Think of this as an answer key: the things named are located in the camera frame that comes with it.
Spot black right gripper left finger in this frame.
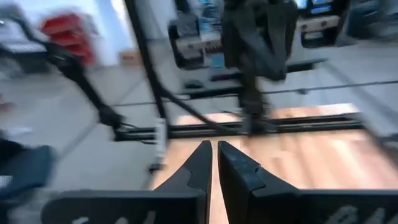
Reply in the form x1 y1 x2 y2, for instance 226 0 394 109
154 139 214 197

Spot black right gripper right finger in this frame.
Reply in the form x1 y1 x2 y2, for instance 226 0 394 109
217 140 300 200

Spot cardboard box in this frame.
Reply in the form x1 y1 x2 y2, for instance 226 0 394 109
119 49 142 66

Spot dark chair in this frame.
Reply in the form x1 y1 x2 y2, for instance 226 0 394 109
0 144 57 200

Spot lit computer screen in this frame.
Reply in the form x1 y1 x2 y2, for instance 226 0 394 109
306 0 335 16

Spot red storage bins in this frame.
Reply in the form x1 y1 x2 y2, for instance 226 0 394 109
39 12 96 65

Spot black table rail frame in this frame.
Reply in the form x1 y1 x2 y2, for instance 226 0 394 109
46 0 366 147

